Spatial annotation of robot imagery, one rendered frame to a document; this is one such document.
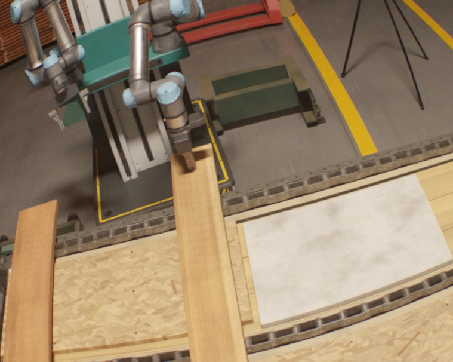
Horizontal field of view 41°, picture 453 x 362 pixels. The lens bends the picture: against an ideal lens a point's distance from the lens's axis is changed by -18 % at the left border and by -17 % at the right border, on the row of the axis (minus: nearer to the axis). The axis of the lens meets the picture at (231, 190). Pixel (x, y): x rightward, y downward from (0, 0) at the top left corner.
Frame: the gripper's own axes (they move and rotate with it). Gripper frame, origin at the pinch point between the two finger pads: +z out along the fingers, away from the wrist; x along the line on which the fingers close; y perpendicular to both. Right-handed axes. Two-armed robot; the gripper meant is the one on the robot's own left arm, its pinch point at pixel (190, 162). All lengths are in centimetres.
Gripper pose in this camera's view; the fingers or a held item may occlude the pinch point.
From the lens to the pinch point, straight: 247.2
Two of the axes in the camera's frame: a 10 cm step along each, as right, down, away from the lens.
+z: 2.4, 7.8, 5.7
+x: 1.0, 5.7, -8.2
